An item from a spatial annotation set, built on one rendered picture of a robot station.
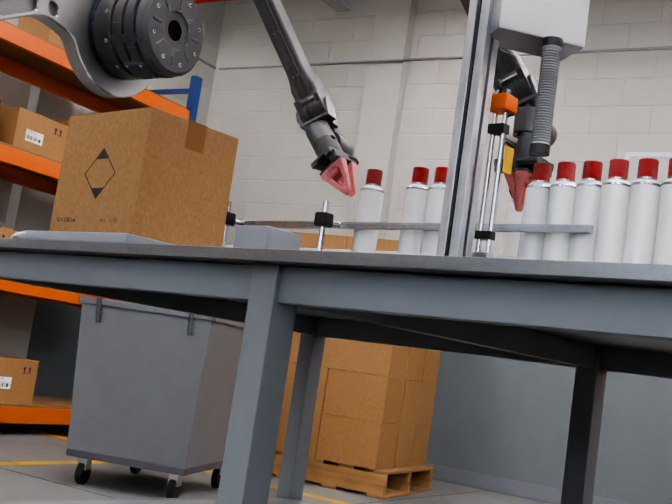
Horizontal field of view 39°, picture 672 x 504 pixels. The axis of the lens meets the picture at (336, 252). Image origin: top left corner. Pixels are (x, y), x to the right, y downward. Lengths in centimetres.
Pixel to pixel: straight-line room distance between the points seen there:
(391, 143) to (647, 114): 181
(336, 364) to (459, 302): 398
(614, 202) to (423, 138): 537
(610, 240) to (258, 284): 60
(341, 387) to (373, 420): 26
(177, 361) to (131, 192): 218
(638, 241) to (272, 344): 63
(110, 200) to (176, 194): 13
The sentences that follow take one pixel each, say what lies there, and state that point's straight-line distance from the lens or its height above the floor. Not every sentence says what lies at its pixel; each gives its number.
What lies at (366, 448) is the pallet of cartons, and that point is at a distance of 522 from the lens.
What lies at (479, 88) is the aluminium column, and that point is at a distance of 173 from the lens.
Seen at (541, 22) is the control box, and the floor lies 131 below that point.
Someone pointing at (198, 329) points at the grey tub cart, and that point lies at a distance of 403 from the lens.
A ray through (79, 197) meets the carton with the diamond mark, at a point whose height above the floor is 93.
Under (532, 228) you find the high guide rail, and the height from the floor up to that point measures 95.
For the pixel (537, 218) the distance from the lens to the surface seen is 178.
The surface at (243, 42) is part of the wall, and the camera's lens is 820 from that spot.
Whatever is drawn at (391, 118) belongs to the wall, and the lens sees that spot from 707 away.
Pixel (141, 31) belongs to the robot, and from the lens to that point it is 148.
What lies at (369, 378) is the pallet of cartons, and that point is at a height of 62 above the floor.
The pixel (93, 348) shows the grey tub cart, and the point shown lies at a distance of 422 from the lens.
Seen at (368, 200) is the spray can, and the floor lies 101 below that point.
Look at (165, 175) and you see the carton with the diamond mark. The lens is 197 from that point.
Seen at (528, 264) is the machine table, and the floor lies 82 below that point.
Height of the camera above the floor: 66
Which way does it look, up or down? 7 degrees up
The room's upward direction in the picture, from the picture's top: 8 degrees clockwise
